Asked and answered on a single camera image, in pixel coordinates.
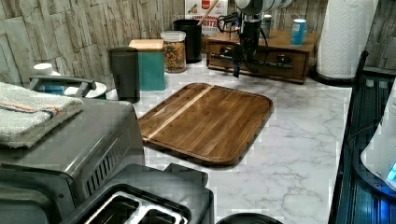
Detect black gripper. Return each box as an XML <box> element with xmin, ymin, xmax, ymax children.
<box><xmin>232</xmin><ymin>13</ymin><xmax>262</xmax><ymax>77</ymax></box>

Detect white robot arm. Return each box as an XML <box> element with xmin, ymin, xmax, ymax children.
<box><xmin>232</xmin><ymin>0</ymin><xmax>292</xmax><ymax>77</ymax></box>

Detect wooden drawer box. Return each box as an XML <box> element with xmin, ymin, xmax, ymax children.
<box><xmin>206</xmin><ymin>30</ymin><xmax>318</xmax><ymax>84</ymax></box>

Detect black utensil holder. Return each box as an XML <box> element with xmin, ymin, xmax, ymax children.
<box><xmin>173</xmin><ymin>20</ymin><xmax>202</xmax><ymax>63</ymax></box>

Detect glass cereal jar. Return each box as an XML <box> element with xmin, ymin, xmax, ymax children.
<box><xmin>161</xmin><ymin>31</ymin><xmax>186</xmax><ymax>73</ymax></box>

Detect wooden cutting board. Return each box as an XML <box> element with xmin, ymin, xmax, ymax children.
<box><xmin>138</xmin><ymin>83</ymin><xmax>273</xmax><ymax>164</ymax></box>

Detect wooden spoon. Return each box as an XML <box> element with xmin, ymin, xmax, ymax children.
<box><xmin>197</xmin><ymin>0</ymin><xmax>219</xmax><ymax>26</ymax></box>

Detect cereal box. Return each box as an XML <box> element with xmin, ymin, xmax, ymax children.
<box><xmin>184</xmin><ymin>0</ymin><xmax>228</xmax><ymax>52</ymax></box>

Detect blue can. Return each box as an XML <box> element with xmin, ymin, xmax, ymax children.
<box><xmin>290</xmin><ymin>19</ymin><xmax>306</xmax><ymax>46</ymax></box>

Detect teal box wooden lid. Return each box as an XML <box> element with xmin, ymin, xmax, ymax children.
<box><xmin>129</xmin><ymin>39</ymin><xmax>165</xmax><ymax>91</ymax></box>

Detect dark grey canister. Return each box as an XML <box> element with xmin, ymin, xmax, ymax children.
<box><xmin>108</xmin><ymin>47</ymin><xmax>140</xmax><ymax>104</ymax></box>

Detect paper towel roll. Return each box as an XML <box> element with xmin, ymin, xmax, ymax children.
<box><xmin>317</xmin><ymin>0</ymin><xmax>379</xmax><ymax>78</ymax></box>

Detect white plate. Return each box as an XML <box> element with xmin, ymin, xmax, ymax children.
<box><xmin>64</xmin><ymin>82</ymin><xmax>106</xmax><ymax>99</ymax></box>

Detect black round lid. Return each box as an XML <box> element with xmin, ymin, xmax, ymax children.
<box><xmin>216</xmin><ymin>213</ymin><xmax>283</xmax><ymax>224</ymax></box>

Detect black toaster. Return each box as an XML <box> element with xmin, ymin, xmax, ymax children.
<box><xmin>61</xmin><ymin>163</ymin><xmax>215</xmax><ymax>224</ymax></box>

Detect black dish rack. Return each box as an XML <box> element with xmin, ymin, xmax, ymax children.
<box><xmin>328</xmin><ymin>51</ymin><xmax>396</xmax><ymax>224</ymax></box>

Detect white bottle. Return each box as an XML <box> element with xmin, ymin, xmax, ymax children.
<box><xmin>32</xmin><ymin>63</ymin><xmax>65</xmax><ymax>96</ymax></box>

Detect folded white towel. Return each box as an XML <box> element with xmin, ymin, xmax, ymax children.
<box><xmin>0</xmin><ymin>82</ymin><xmax>84</xmax><ymax>148</ymax></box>

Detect silver toaster oven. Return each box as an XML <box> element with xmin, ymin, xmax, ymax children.
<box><xmin>0</xmin><ymin>74</ymin><xmax>147</xmax><ymax>224</ymax></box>

